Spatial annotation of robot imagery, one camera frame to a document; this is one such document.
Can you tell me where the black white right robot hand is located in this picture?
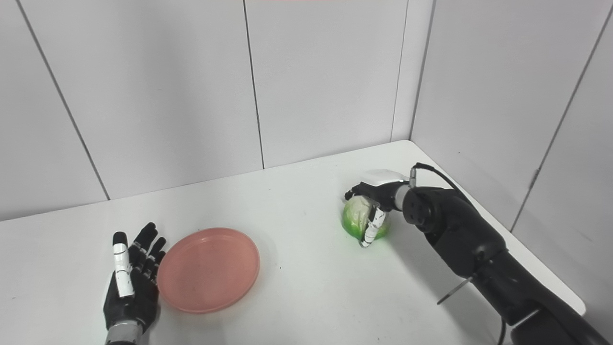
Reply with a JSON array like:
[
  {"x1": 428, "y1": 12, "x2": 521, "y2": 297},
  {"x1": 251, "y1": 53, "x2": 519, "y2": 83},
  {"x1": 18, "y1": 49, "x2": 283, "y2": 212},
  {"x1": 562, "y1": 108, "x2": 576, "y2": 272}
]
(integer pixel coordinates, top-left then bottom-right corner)
[{"x1": 344, "y1": 169, "x2": 410, "y2": 248}]

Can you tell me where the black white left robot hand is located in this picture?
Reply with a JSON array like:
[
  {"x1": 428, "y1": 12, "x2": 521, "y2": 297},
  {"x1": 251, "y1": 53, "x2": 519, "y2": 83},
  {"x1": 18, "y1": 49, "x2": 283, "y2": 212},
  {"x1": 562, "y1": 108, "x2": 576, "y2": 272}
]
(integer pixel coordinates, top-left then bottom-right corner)
[{"x1": 103, "y1": 222, "x2": 167, "y2": 336}]

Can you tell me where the green white cabbage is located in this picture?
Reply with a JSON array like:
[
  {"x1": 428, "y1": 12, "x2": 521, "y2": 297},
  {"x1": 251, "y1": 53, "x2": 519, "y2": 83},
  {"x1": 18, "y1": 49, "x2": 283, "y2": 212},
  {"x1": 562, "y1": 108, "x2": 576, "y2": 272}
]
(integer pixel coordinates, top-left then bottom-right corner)
[{"x1": 341, "y1": 195, "x2": 391, "y2": 240}]

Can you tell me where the pink round plate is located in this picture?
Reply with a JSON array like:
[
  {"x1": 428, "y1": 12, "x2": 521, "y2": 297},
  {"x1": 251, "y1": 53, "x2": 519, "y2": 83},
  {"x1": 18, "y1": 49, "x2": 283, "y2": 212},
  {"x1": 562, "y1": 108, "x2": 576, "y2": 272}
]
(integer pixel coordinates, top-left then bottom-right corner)
[{"x1": 158, "y1": 227, "x2": 261, "y2": 314}]

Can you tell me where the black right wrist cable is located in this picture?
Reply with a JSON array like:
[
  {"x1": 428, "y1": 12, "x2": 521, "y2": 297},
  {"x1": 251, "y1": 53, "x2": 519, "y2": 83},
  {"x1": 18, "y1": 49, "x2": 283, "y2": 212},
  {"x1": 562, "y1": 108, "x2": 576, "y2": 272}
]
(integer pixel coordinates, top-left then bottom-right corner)
[{"x1": 409, "y1": 162, "x2": 476, "y2": 204}]

